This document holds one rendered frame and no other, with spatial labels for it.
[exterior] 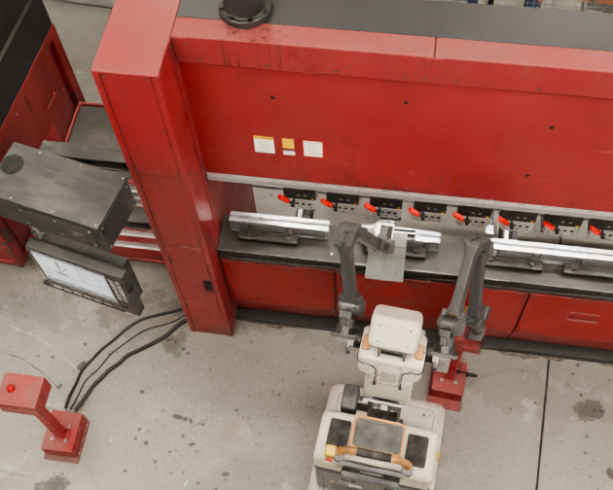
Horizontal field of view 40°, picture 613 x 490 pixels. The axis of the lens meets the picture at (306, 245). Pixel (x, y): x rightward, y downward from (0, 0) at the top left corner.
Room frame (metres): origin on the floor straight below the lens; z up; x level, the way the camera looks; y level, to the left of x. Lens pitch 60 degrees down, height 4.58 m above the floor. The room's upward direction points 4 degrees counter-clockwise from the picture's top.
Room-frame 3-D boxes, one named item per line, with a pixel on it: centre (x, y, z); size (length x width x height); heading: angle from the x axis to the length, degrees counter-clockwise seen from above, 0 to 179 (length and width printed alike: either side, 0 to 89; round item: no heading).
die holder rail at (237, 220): (2.20, 0.13, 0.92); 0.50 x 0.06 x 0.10; 78
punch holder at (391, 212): (2.09, -0.38, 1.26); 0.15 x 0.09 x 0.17; 78
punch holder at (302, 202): (2.18, 0.01, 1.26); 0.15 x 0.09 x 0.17; 78
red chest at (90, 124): (2.74, 0.98, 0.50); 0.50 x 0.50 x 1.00; 78
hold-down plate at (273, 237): (2.16, 0.19, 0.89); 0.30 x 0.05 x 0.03; 78
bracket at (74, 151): (2.09, 0.92, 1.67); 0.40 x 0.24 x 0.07; 78
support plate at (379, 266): (1.94, -0.38, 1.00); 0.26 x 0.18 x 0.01; 168
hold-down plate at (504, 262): (1.90, -0.99, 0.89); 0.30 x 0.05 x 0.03; 78
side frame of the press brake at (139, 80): (2.46, 0.51, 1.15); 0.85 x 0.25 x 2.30; 168
